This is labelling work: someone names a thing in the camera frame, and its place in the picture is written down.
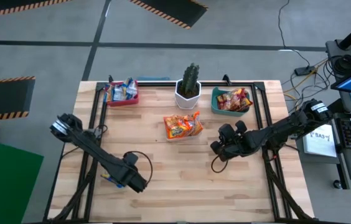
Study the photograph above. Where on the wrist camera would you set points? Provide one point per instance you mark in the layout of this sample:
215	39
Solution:
130	158
226	130

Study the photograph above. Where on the black clamp knob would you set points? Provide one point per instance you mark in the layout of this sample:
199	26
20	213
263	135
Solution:
226	79
110	78

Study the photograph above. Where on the white hexagonal plant pot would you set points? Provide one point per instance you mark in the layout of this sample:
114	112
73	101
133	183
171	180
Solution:
188	102

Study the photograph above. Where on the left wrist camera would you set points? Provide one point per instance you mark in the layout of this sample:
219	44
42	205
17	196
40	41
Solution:
130	158

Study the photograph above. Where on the black caster wheel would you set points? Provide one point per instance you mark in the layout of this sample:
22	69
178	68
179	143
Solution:
338	184

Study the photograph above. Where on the white paper sign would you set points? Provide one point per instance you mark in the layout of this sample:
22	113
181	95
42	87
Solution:
318	143

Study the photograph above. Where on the black power adapter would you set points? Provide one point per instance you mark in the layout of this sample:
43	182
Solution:
304	71

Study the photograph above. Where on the green board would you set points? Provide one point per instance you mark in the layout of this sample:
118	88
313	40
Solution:
4	180

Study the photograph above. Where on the blue pad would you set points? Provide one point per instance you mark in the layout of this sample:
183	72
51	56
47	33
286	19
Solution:
153	78

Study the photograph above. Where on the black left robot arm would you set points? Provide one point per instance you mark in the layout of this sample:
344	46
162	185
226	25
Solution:
94	149

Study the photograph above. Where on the teal plastic bin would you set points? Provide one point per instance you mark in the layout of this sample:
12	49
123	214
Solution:
214	107

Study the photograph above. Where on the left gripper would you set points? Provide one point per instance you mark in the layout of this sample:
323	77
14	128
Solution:
127	175

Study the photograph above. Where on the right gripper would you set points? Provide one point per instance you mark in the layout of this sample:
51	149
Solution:
239	144

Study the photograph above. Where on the green cactus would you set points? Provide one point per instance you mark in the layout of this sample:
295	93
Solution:
190	79

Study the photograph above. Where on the pink plastic bin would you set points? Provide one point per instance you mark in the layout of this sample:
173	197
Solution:
122	103

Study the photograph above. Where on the clear plastic container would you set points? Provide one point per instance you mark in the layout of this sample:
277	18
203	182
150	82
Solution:
183	139

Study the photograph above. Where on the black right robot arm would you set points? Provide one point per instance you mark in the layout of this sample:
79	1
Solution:
281	130

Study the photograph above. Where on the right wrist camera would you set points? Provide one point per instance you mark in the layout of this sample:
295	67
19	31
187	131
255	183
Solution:
226	130

